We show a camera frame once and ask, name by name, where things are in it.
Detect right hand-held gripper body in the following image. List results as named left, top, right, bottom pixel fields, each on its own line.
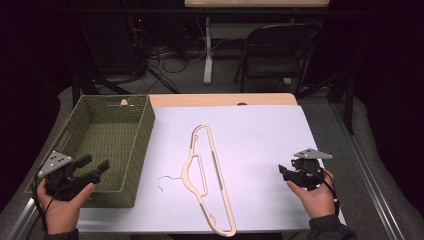
left=289, top=148, right=334, bottom=192

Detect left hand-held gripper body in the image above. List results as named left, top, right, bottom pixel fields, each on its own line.
left=37, top=150, right=101, bottom=202

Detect green woven basket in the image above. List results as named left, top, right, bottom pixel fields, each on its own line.
left=24, top=94, right=157, bottom=209

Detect beige clothes hanger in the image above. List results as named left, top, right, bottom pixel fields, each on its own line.
left=157, top=123, right=238, bottom=238

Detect person's right hand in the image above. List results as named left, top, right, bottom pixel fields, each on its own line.
left=286, top=169, right=338, bottom=220

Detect person's left hand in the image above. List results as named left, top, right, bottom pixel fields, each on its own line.
left=36, top=179, right=96, bottom=235

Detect white table sheet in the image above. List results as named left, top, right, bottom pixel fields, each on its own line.
left=77, top=104, right=348, bottom=234

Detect black stand legs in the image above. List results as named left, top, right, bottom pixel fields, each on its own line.
left=70, top=64, right=132, bottom=108

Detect black metal stand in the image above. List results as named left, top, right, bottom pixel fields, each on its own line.
left=295, top=64, right=356, bottom=136

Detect black folding chair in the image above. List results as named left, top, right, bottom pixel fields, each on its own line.
left=232, top=21, right=324, bottom=97

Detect white desk leg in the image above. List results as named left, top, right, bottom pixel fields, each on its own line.
left=203, top=16, right=215, bottom=86

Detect light desk top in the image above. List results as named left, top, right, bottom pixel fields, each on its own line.
left=183, top=0, right=331, bottom=9

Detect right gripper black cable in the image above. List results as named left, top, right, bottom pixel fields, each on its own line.
left=301, top=165, right=344, bottom=216

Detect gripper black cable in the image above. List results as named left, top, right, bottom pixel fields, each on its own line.
left=31, top=173, right=56, bottom=234
left=301, top=165, right=344, bottom=216

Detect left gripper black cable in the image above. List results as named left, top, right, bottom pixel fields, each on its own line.
left=31, top=173, right=56, bottom=234

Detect metal floor rail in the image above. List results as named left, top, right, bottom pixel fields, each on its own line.
left=329, top=102, right=407, bottom=240
left=5, top=198, right=38, bottom=240

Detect bundle of floor cables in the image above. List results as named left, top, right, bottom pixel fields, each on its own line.
left=131, top=16, right=214, bottom=95

